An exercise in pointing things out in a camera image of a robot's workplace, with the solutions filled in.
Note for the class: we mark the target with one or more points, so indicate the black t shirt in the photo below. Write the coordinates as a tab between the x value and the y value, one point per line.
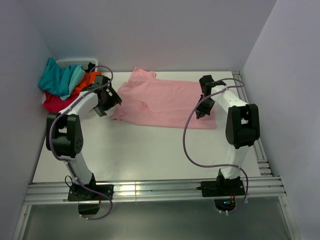
90	66

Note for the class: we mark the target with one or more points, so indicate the teal t shirt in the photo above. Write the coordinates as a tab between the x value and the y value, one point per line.
60	82

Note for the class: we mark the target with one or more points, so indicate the pink t shirt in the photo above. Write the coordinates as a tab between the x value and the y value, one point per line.
149	101

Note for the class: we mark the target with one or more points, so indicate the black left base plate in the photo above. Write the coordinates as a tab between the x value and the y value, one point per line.
105	192

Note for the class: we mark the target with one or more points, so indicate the white laundry basket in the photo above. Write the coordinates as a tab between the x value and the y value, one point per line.
83	62

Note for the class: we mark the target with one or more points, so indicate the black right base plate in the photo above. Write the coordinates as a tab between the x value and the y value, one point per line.
214	189

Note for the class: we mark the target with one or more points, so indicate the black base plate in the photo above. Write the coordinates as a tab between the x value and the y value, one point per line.
214	189
105	192

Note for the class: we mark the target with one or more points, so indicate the orange t shirt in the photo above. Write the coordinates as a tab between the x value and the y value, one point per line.
87	80

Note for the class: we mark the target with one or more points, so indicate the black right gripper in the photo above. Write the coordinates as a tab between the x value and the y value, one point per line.
201	112

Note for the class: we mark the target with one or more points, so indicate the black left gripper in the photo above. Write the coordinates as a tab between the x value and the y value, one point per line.
114	99

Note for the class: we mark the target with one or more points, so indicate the magenta t shirt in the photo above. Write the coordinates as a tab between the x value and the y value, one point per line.
54	104

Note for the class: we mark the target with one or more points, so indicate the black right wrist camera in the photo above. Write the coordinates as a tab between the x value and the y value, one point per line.
206	84

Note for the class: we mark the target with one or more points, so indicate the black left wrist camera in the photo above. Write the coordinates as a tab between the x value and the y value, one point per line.
100	80

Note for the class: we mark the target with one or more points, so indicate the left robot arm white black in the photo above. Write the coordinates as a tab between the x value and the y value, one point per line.
64	137

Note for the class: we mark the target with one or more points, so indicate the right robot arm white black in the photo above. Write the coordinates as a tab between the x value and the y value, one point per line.
242	129

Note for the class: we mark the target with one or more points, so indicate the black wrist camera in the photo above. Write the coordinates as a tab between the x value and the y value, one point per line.
206	84
100	80

